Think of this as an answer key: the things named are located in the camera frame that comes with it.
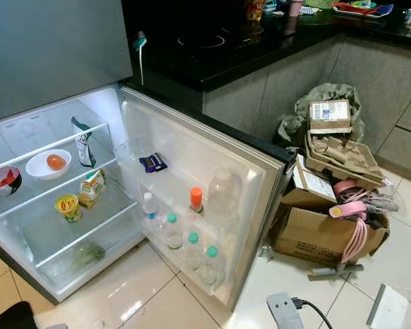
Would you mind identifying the green food pouch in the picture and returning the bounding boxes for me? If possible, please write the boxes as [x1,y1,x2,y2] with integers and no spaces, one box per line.
[71,117,97,169]

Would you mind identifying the grey fridge door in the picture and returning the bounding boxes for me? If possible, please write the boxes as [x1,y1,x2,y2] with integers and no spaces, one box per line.
[116,85,297,310]

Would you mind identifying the glass fridge shelf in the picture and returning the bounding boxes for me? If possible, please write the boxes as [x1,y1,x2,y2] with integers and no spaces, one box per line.
[0,125,119,219]
[17,180,141,267]

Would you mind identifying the grey fridge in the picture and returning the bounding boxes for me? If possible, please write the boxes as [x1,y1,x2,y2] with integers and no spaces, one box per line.
[0,0,145,304]

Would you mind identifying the red black covered bowl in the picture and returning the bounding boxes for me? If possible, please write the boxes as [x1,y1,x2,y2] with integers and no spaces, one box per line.
[0,166,23,197]

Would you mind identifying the wide white bowl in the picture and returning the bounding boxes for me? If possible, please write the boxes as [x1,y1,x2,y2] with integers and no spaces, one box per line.
[25,149,73,180]

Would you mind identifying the red tomato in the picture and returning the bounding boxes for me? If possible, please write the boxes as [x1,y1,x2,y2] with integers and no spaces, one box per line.
[46,154,66,171]

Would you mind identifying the yellow snack cup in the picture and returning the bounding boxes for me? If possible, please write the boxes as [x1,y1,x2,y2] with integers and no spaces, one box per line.
[55,194,82,223]

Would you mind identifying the purple chocolate packet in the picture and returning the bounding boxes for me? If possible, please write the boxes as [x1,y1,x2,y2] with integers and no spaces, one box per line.
[139,152,169,173]

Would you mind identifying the small blue label bottle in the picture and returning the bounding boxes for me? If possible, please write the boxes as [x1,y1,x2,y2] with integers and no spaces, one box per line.
[141,191,158,227]

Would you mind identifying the green capped clear bottle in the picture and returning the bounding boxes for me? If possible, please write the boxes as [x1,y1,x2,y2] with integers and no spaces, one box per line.
[183,232,203,269]
[163,212,182,249]
[201,245,221,285]

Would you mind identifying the orange capped bottle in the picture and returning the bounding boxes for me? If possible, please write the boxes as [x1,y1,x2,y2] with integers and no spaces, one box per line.
[189,186,205,214]

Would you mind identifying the black kitchen countertop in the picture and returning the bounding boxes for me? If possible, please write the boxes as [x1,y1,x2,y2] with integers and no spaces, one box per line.
[123,0,411,93]

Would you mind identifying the grey green rubbish bag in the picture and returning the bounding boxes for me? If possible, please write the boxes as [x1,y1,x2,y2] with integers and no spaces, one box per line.
[277,82,364,148]

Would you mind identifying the red yellow snack packet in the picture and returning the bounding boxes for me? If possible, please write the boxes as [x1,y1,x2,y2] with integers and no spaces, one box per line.
[245,0,266,21]

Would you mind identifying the open brown cardboard box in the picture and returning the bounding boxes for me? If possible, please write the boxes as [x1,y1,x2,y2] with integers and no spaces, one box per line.
[267,164,391,267]

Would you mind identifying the pink cup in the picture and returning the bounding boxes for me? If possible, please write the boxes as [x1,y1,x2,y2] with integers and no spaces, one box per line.
[284,0,302,18]

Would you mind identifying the small labelled cardboard box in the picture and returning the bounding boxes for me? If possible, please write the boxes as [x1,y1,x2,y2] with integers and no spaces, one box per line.
[308,99,353,134]

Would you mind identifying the grey tool on floor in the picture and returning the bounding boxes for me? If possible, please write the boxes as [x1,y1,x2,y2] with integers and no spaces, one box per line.
[308,264,364,276]

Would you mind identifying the pink plastic hangers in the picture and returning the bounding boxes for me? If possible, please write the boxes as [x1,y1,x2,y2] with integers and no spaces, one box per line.
[329,178,401,265]

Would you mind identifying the colourful dish tray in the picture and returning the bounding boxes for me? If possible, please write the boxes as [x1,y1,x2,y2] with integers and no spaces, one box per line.
[332,0,395,18]

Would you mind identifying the white flat board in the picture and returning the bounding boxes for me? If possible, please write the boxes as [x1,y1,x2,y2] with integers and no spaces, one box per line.
[366,282,411,329]

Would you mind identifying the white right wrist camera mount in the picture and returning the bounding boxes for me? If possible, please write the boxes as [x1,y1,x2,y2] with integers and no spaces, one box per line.
[266,293,309,329]

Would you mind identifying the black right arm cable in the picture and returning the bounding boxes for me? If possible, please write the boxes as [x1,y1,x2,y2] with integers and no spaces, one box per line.
[291,297,333,329]

